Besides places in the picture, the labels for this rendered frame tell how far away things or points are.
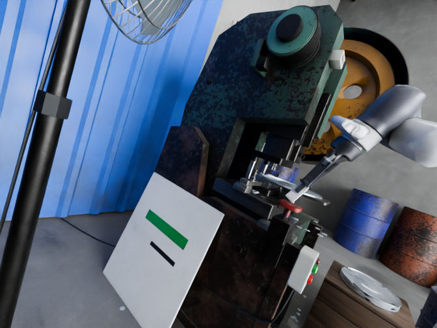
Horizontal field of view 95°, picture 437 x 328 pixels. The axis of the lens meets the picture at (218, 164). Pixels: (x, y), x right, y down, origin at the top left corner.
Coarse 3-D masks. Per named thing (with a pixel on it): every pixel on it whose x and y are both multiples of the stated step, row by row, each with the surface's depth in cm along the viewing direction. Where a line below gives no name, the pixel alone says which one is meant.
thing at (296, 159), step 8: (272, 136) 96; (280, 136) 94; (304, 136) 101; (272, 144) 96; (280, 144) 94; (288, 144) 92; (296, 144) 92; (264, 152) 98; (272, 152) 96; (280, 152) 94; (288, 152) 92; (296, 152) 92; (288, 160) 94; (296, 160) 93
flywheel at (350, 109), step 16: (352, 48) 117; (368, 48) 112; (352, 64) 119; (368, 64) 113; (384, 64) 107; (352, 80) 118; (368, 80) 114; (384, 80) 107; (368, 96) 113; (336, 112) 121; (352, 112) 116; (336, 128) 120; (320, 144) 121
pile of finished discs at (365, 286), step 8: (344, 272) 121; (352, 272) 125; (360, 272) 129; (344, 280) 115; (352, 280) 114; (360, 280) 116; (368, 280) 120; (376, 280) 124; (352, 288) 110; (360, 288) 107; (368, 288) 111; (376, 288) 113; (384, 288) 118; (368, 296) 105; (376, 296) 106; (384, 296) 109; (392, 296) 112; (376, 304) 102; (384, 304) 101; (392, 304) 105; (400, 304) 106
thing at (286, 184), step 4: (264, 176) 94; (272, 176) 109; (272, 180) 88; (276, 180) 99; (280, 180) 100; (284, 180) 111; (280, 184) 88; (284, 184) 92; (288, 184) 94; (292, 184) 101; (288, 188) 83; (292, 188) 89; (304, 192) 91; (308, 192) 97; (312, 192) 102; (308, 196) 83; (312, 196) 83; (316, 196) 92; (320, 196) 95
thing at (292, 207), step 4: (280, 200) 63; (284, 200) 64; (280, 204) 63; (284, 204) 62; (288, 204) 62; (292, 204) 63; (288, 208) 61; (292, 208) 61; (296, 208) 60; (300, 208) 62; (284, 212) 64; (288, 212) 64; (296, 212) 60; (288, 216) 64
